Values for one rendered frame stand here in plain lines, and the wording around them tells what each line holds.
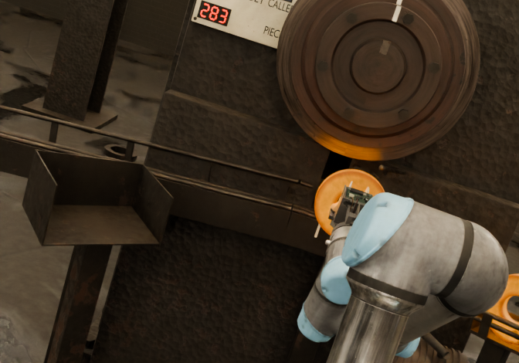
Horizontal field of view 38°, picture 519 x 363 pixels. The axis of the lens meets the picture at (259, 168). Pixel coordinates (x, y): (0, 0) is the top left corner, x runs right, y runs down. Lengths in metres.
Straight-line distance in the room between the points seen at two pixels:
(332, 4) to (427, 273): 0.87
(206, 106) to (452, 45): 0.63
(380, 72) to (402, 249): 0.74
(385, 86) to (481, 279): 0.74
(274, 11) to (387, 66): 0.37
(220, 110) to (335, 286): 0.75
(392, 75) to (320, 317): 0.59
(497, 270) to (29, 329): 1.69
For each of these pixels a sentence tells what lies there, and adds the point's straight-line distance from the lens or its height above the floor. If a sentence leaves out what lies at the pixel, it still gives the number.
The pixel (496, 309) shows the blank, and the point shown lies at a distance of 1.82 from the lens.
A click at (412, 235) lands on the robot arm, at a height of 0.98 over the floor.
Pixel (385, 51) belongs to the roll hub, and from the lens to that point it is 1.70.
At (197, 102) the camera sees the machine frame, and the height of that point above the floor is 0.87.
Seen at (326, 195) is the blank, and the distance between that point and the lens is 1.63.
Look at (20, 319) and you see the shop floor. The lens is 2.51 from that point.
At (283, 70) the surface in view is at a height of 1.03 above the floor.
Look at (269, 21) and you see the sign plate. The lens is 1.93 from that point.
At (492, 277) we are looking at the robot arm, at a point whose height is 0.96.
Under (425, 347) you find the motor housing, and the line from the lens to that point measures 1.88.
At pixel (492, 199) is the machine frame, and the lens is 2.00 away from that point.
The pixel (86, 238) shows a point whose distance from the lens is 1.67.
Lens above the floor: 1.27
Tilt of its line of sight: 15 degrees down
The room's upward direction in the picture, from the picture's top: 18 degrees clockwise
